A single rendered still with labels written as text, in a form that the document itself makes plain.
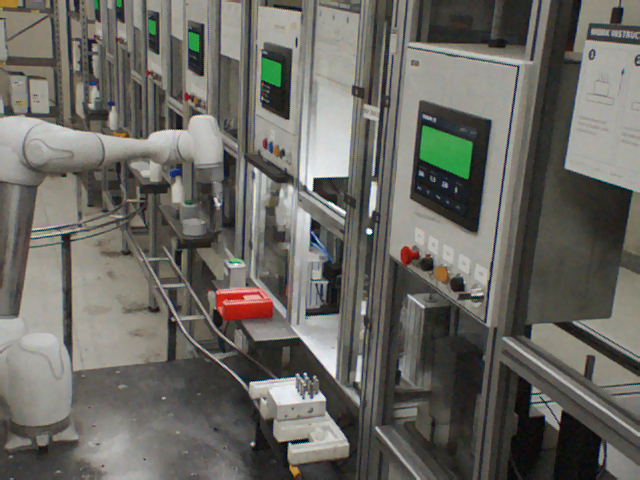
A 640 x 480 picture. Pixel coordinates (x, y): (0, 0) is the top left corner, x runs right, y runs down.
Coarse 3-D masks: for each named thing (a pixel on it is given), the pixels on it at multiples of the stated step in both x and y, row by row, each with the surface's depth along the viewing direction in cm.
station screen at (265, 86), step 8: (264, 56) 264; (272, 56) 256; (280, 56) 249; (264, 80) 265; (280, 80) 250; (264, 88) 265; (272, 88) 258; (280, 88) 251; (264, 96) 266; (272, 96) 258; (280, 96) 251; (272, 104) 258
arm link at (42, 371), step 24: (24, 336) 234; (48, 336) 235; (0, 360) 234; (24, 360) 228; (48, 360) 230; (0, 384) 233; (24, 384) 228; (48, 384) 230; (24, 408) 230; (48, 408) 231
